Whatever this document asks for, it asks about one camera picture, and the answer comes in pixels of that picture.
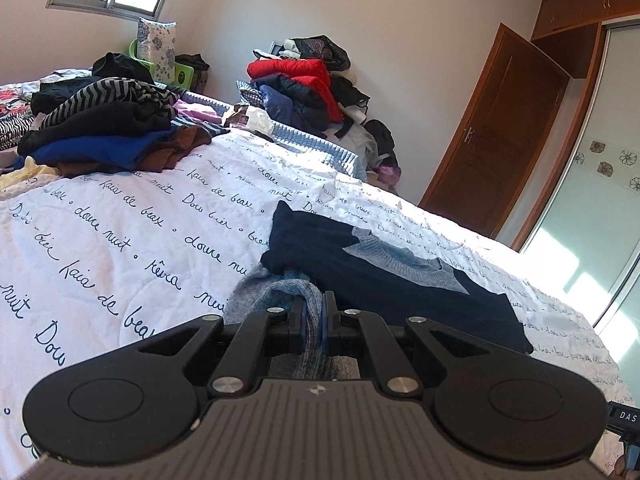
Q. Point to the white blanket with script print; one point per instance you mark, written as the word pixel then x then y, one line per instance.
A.
pixel 125 240

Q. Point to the navy puffer jacket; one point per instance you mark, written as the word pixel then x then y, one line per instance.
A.
pixel 290 102

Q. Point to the blue cloth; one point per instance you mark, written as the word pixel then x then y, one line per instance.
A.
pixel 95 150

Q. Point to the red floral cloth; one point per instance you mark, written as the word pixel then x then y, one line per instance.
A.
pixel 12 120

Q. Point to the wall socket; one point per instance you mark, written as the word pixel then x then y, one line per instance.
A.
pixel 276 47

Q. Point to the green plastic stool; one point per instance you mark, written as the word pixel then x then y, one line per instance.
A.
pixel 182 76

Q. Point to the pink bag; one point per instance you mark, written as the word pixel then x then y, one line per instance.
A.
pixel 389 176

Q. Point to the black bag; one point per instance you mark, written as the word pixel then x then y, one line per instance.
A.
pixel 195 67

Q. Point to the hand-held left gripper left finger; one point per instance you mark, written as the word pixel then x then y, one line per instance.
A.
pixel 301 321

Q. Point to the black printed cloth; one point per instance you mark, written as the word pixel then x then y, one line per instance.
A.
pixel 322 50

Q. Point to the black backpack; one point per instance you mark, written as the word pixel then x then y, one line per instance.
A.
pixel 382 140

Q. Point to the brown wooden door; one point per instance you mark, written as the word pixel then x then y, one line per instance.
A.
pixel 495 135

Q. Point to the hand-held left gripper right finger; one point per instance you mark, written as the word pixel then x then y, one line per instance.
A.
pixel 326 321

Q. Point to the brown wooden wardrobe cabinet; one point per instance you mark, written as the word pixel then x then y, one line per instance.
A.
pixel 585 10

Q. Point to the lilac cloth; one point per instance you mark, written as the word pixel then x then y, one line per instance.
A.
pixel 197 112

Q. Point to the black and white cloth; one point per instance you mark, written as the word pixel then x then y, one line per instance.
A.
pixel 272 54

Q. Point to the white and brown packet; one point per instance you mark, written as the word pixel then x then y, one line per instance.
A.
pixel 250 120

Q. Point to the frosted glass sliding door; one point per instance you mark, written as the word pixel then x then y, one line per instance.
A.
pixel 595 185

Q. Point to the pale yellow cloth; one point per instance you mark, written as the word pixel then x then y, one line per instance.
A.
pixel 25 175

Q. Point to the grey sweater with navy sleeves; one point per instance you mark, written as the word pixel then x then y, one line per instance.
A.
pixel 360 260

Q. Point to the floral pillow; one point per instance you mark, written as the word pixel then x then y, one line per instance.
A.
pixel 157 50

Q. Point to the white plastic bag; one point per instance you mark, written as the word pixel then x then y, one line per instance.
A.
pixel 360 142

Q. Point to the pile of dark clothes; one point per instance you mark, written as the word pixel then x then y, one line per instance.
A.
pixel 175 147

